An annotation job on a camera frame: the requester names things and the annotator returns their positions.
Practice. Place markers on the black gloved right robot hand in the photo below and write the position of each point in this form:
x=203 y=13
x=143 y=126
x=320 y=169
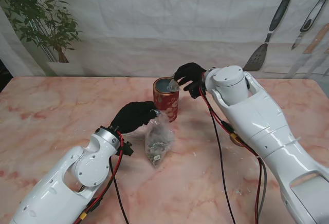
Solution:
x=190 y=73

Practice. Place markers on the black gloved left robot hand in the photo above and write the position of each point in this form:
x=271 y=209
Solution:
x=133 y=117

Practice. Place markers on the red floral tea canister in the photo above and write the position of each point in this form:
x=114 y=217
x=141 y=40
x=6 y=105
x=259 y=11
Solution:
x=167 y=105

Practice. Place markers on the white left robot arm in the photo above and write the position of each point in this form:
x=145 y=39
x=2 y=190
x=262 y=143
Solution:
x=66 y=180

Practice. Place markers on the white printed backdrop cloth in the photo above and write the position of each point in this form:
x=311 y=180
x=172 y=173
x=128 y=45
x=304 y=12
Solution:
x=128 y=28

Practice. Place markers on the gold round canister lid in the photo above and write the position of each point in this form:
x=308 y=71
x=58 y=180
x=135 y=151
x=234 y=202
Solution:
x=237 y=143

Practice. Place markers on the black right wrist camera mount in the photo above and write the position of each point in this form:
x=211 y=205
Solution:
x=196 y=90

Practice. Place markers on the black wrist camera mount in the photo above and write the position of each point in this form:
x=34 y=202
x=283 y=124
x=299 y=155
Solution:
x=128 y=149
x=196 y=90

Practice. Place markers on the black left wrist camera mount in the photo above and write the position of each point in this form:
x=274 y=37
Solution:
x=128 y=149

